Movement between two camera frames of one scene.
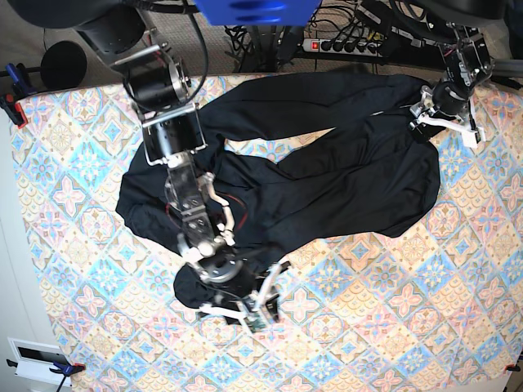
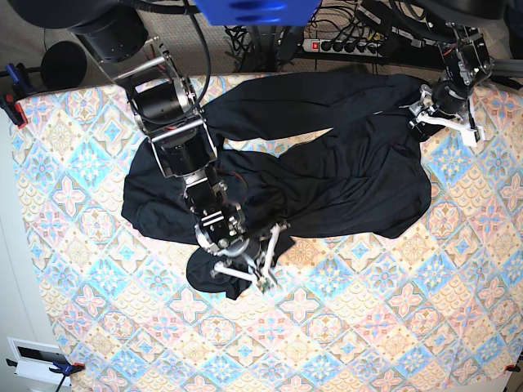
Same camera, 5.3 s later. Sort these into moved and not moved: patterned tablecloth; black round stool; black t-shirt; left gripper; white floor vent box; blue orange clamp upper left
Moved: left gripper; black t-shirt
Not moved: patterned tablecloth; white floor vent box; black round stool; blue orange clamp upper left
